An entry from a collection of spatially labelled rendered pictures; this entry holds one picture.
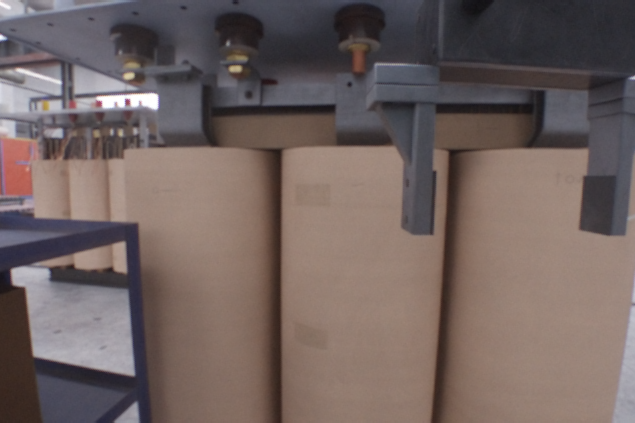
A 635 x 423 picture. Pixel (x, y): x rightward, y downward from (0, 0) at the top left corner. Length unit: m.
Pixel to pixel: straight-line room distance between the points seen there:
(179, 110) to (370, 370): 0.76
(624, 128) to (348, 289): 0.59
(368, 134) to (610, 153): 0.55
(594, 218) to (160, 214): 0.80
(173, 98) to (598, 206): 0.83
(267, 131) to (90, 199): 2.57
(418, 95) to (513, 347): 0.72
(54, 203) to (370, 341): 3.20
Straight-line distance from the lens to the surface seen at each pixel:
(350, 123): 0.75
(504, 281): 0.81
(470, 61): 0.22
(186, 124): 0.87
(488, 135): 0.89
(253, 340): 0.92
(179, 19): 0.88
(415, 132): 0.21
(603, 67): 0.26
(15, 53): 14.61
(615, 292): 0.91
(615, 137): 0.28
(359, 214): 0.71
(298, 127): 0.87
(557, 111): 0.85
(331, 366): 0.83
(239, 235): 0.81
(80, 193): 3.35
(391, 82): 0.21
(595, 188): 0.29
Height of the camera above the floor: 1.01
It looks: 6 degrees down
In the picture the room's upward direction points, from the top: 1 degrees clockwise
